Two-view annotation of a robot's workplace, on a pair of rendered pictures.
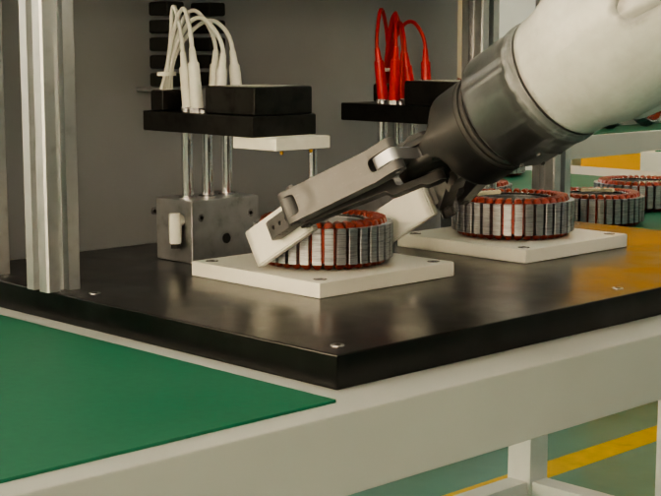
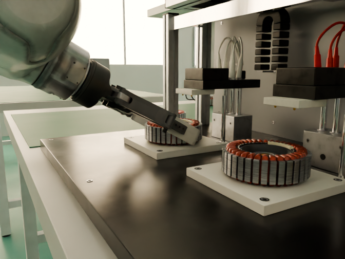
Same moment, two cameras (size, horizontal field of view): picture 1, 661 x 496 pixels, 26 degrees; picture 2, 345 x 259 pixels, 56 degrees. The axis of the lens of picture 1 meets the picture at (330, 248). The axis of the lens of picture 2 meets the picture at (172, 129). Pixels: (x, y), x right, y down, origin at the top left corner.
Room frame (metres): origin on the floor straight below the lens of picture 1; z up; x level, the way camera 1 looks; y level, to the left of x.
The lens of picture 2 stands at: (1.29, -0.60, 0.92)
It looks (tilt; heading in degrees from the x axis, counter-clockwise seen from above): 10 degrees down; 104
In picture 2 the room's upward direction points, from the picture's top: straight up
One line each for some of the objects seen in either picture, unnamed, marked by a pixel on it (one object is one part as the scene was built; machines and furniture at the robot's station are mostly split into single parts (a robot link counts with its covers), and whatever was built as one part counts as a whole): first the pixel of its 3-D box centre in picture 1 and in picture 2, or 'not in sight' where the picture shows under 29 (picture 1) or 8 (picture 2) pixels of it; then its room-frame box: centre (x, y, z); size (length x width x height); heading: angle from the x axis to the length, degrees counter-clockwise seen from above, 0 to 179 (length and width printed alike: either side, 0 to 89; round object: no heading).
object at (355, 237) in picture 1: (323, 237); (173, 130); (1.14, 0.01, 0.80); 0.11 x 0.11 x 0.04
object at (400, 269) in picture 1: (323, 268); (173, 142); (1.14, 0.01, 0.78); 0.15 x 0.15 x 0.01; 44
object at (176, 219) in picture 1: (175, 230); not in sight; (1.21, 0.13, 0.80); 0.01 x 0.01 x 0.03; 44
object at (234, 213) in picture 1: (208, 225); (231, 125); (1.24, 0.11, 0.80); 0.08 x 0.05 x 0.06; 134
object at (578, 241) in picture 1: (511, 239); (264, 178); (1.31, -0.17, 0.78); 0.15 x 0.15 x 0.01; 44
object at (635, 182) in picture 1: (638, 193); not in sight; (1.79, -0.39, 0.77); 0.11 x 0.11 x 0.04
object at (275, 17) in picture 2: (180, 18); (275, 40); (1.33, 0.14, 0.98); 0.07 x 0.05 x 0.13; 134
